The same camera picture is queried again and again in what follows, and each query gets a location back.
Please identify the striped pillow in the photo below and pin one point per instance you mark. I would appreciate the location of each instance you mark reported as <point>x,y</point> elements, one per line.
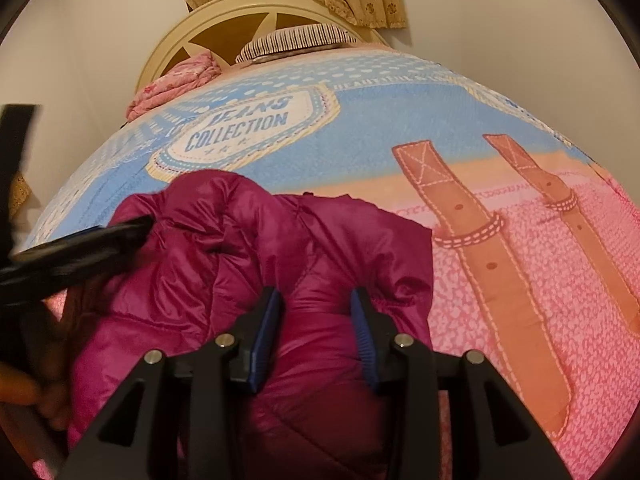
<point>295,40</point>

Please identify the pink folded blanket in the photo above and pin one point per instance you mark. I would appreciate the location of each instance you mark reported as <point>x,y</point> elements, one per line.
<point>170,85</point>

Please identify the cream wooden headboard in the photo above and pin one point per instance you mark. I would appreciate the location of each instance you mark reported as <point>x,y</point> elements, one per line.
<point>165,45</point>

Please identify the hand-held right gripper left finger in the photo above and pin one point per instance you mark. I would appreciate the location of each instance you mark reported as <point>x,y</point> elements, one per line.
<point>265,335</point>

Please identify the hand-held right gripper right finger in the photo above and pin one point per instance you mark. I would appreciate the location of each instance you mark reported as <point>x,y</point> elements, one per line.
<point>362,335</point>

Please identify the person's left hand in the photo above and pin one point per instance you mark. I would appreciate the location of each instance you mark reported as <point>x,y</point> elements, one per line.
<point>20,385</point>

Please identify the maroon puffer jacket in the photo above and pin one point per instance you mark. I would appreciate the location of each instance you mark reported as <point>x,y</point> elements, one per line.
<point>320,250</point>

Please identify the printed bed blanket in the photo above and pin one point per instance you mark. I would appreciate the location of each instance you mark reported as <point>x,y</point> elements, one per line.
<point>380,125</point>

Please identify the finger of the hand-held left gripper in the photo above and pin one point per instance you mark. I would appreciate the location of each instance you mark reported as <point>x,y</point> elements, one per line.
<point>100,242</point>

